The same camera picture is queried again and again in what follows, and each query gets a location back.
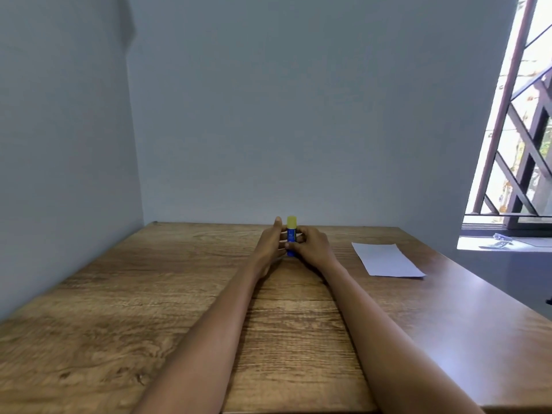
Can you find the person's right hand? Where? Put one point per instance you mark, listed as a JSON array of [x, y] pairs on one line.
[[315, 250]]

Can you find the person's left hand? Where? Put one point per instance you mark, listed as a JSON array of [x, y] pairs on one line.
[[267, 247]]

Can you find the person's left thumb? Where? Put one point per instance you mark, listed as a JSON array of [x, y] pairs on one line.
[[277, 224]]

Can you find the person's right thumb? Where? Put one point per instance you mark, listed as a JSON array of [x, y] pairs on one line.
[[299, 231]]

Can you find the blue glue stick yellow cap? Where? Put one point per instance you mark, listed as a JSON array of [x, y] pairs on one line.
[[291, 230]]

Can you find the person's left forearm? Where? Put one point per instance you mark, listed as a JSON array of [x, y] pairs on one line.
[[202, 340]]

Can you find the person's right forearm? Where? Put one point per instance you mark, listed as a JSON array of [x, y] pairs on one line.
[[388, 344]]

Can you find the white paper sheet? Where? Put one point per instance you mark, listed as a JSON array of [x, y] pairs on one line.
[[386, 259]]

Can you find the small crumpled wrapper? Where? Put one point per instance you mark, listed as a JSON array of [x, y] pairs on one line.
[[499, 241]]

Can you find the brown window grille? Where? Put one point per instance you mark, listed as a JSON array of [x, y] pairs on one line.
[[513, 124]]

